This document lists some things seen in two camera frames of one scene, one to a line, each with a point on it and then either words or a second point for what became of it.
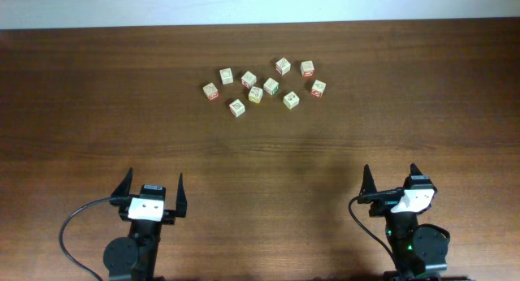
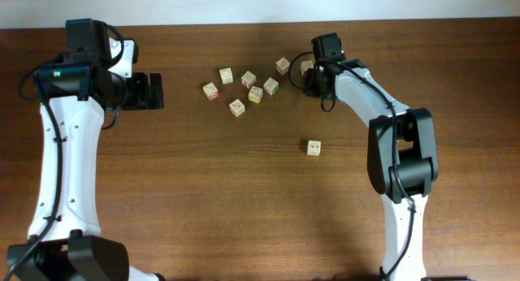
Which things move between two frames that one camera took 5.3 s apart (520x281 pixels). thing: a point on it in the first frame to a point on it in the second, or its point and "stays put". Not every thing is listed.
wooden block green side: [270, 86] stays put
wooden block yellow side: [255, 94] stays put
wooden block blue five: [237, 108] stays put
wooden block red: [211, 91] stays put
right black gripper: [380, 207] to [309, 88]
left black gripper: [168, 216] to [141, 97]
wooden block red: [307, 69] stays put
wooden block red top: [283, 66] stays put
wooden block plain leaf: [291, 100] to [314, 148]
